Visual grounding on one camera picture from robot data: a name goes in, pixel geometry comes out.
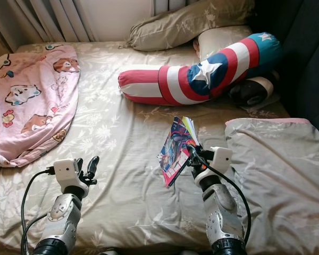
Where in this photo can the colourful comic booklet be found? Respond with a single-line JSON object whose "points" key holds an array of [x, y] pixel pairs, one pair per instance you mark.
{"points": [[175, 151]]}

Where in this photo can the pink cartoon print blanket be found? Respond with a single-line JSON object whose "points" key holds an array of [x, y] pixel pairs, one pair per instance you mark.
{"points": [[32, 101]]}

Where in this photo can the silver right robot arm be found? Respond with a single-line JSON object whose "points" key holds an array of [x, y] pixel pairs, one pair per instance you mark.
{"points": [[223, 212]]}

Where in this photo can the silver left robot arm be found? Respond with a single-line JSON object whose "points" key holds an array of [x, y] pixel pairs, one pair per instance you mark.
{"points": [[61, 218]]}

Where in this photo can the red white blue star bolster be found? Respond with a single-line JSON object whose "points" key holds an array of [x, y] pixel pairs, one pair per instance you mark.
{"points": [[159, 86]]}

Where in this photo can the large pale grey pillow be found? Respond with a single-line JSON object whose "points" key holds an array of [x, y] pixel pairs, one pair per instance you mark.
{"points": [[282, 180]]}

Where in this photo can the small cream pillow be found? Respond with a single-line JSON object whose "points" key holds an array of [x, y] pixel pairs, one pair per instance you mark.
{"points": [[218, 42]]}

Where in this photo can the olive floral pillow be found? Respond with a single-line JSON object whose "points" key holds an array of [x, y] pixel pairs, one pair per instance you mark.
{"points": [[186, 26]]}

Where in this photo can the grey curtain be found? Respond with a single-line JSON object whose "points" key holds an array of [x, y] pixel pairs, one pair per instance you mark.
{"points": [[53, 21], [165, 5]]}

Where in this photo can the dark upholstered headboard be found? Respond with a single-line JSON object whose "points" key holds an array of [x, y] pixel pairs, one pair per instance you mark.
{"points": [[303, 53]]}

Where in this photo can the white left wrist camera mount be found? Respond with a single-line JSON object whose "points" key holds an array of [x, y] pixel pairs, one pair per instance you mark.
{"points": [[65, 171]]}

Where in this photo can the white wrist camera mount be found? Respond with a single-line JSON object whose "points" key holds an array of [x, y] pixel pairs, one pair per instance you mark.
{"points": [[221, 162], [65, 171]]}

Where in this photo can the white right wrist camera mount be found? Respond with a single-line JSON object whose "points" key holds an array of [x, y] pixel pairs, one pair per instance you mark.
{"points": [[221, 162]]}

